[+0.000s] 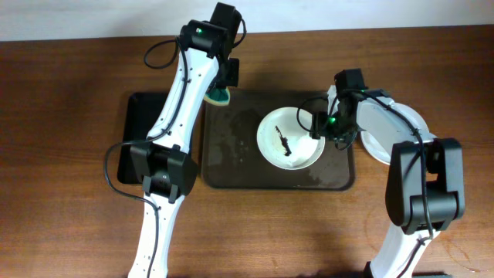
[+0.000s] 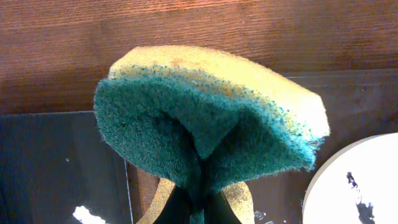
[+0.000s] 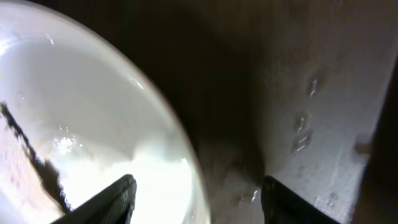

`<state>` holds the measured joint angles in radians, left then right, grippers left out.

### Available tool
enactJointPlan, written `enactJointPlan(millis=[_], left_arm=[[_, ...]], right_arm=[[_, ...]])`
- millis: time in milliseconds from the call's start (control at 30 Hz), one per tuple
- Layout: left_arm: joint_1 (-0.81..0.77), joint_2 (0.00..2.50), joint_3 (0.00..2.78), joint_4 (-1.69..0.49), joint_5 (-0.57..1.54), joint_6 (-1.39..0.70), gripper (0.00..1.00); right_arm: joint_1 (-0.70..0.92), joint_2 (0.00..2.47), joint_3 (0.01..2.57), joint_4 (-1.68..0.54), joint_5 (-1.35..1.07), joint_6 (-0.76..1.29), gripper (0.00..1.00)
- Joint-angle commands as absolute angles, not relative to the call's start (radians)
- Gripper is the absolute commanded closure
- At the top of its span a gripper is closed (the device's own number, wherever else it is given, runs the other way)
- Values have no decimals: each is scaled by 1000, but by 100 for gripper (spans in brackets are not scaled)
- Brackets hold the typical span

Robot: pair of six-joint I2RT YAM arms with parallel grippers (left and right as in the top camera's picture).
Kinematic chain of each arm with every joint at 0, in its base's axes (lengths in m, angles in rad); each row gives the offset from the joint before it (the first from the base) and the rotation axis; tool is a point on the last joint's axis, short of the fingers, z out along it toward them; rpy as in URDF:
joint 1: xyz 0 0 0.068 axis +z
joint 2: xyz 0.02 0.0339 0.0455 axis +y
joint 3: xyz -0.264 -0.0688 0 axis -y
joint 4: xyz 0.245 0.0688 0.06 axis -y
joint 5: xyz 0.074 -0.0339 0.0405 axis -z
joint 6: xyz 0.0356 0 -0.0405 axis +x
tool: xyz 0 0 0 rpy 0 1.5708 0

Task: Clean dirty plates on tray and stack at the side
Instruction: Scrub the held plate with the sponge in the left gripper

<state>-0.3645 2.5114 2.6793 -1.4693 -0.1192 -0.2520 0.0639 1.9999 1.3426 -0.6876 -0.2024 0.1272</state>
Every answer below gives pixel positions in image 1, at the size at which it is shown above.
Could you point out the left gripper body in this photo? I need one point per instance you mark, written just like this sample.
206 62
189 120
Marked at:
231 73

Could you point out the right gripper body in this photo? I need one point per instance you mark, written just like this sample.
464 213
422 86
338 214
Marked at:
319 126

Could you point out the green yellow sponge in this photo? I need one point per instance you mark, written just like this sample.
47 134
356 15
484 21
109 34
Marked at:
218 96

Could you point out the white plate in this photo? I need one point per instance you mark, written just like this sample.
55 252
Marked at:
381 129
284 143

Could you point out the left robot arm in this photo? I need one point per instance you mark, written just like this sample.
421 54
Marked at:
202 47

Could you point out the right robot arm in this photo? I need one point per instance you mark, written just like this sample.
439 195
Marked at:
425 184

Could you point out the brown large tray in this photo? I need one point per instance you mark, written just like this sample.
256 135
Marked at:
231 157

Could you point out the black small tray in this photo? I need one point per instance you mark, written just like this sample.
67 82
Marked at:
135 131

